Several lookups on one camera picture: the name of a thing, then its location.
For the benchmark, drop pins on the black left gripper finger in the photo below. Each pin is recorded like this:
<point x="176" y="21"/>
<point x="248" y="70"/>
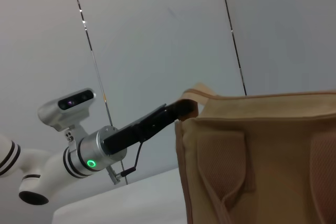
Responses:
<point x="185" y="110"/>

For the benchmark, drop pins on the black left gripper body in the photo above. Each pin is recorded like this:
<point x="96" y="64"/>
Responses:
<point x="136" y="132"/>

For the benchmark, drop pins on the khaki fabric food bag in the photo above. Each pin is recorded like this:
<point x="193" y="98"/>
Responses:
<point x="262" y="155"/>

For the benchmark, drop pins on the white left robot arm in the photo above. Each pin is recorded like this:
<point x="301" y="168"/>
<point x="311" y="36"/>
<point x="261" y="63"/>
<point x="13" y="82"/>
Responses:
<point x="52" y="166"/>

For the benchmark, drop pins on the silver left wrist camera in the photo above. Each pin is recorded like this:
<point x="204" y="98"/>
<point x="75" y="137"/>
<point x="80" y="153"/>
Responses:
<point x="52" y="115"/>

